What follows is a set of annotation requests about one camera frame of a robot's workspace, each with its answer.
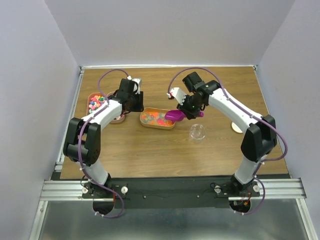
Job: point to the clear plastic cup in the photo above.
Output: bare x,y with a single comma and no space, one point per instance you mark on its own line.
197,133

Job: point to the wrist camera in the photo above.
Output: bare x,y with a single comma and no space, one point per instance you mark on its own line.
137,82
177,94

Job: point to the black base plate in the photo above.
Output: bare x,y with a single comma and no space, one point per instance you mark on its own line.
171,193

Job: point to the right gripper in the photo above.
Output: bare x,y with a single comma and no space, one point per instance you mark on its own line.
190,114

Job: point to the white round lid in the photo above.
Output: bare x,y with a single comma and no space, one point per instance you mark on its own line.
235,128

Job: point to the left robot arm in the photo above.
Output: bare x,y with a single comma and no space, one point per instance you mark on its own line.
82,143

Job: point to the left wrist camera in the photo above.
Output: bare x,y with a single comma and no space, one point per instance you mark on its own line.
137,82

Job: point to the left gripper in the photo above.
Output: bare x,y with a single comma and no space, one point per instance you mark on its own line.
139,107

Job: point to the aluminium frame rail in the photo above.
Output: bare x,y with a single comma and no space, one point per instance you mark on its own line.
281,188

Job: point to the pink tray of wrapped candies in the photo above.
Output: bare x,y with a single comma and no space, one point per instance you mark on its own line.
94,102

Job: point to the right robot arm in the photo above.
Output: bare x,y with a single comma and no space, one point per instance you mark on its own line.
259,132

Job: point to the magenta plastic scoop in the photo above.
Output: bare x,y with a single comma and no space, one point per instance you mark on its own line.
178,116

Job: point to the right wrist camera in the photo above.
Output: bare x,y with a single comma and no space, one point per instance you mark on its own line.
177,94

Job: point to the pink tray of lollipops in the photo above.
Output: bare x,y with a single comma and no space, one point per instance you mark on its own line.
118,119

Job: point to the orange tray of star candies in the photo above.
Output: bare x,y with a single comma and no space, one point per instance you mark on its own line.
155,118

